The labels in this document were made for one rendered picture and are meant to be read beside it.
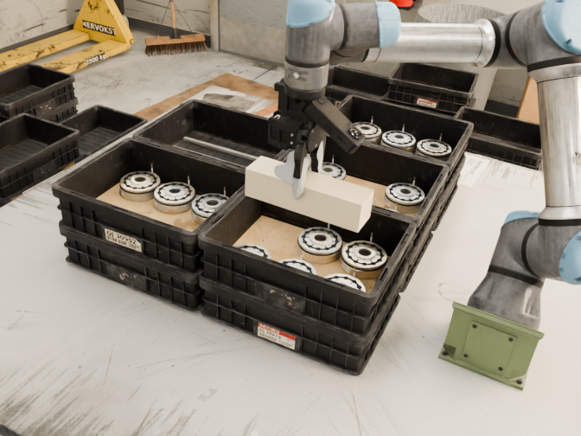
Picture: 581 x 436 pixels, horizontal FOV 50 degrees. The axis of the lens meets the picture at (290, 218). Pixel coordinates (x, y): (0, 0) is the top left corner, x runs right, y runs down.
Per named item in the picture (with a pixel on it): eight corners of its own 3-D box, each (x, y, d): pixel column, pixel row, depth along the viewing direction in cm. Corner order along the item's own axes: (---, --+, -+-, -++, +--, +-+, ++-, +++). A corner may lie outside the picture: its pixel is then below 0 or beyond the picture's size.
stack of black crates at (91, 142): (105, 168, 307) (96, 103, 288) (154, 185, 296) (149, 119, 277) (43, 206, 277) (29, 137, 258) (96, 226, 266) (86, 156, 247)
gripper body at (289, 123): (286, 131, 120) (289, 71, 113) (327, 144, 117) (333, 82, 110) (266, 148, 114) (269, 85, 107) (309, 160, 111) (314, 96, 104)
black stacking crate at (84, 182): (258, 215, 161) (259, 177, 154) (195, 280, 138) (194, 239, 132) (132, 175, 174) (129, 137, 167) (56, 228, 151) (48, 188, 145)
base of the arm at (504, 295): (533, 330, 138) (547, 288, 138) (542, 331, 123) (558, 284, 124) (465, 306, 142) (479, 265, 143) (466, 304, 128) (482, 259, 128)
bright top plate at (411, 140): (418, 136, 193) (418, 134, 193) (411, 150, 185) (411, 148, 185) (386, 129, 196) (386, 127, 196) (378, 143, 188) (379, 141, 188)
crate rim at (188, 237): (260, 183, 155) (261, 175, 154) (194, 246, 133) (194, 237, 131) (130, 144, 169) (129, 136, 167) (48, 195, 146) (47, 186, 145)
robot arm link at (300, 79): (335, 58, 107) (316, 73, 101) (334, 83, 110) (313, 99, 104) (296, 49, 110) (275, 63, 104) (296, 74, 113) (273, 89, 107)
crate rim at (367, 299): (417, 230, 142) (418, 221, 141) (372, 309, 119) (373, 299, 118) (261, 183, 155) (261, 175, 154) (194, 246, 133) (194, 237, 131)
